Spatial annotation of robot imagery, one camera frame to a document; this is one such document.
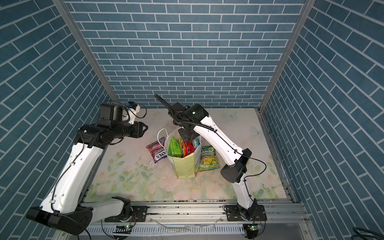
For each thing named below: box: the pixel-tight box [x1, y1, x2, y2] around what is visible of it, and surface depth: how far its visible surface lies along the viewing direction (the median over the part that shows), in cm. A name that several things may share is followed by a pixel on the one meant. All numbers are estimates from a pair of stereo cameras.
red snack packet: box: [184, 141, 195, 156], surface depth 79 cm
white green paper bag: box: [157, 128, 202, 179], surface depth 72 cm
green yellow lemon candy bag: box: [198, 145, 220, 172], surface depth 91 cm
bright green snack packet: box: [168, 136, 182, 158], surface depth 80 cm
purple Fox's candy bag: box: [145, 137, 167, 163], surface depth 95 cm
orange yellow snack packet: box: [179, 134, 186, 158], surface depth 80 cm
